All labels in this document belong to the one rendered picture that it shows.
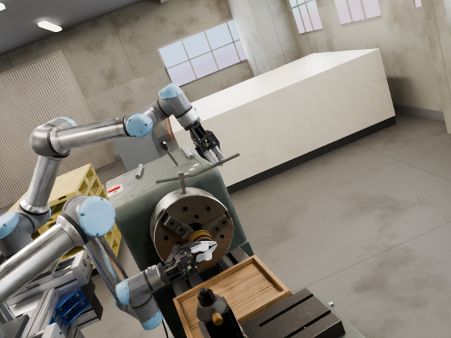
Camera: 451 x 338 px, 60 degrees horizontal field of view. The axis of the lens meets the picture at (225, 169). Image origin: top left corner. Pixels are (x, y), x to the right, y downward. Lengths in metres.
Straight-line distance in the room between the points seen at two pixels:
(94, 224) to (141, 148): 6.82
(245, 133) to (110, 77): 5.57
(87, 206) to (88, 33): 8.64
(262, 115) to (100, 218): 3.60
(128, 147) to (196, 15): 3.60
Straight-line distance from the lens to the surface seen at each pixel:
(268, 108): 4.65
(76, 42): 9.77
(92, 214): 1.21
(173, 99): 1.39
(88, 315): 1.82
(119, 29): 9.66
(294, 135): 4.80
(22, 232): 1.74
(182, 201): 1.48
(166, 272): 1.35
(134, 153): 8.02
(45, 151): 1.49
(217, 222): 1.50
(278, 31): 8.18
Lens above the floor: 1.71
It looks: 17 degrees down
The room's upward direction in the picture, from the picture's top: 22 degrees counter-clockwise
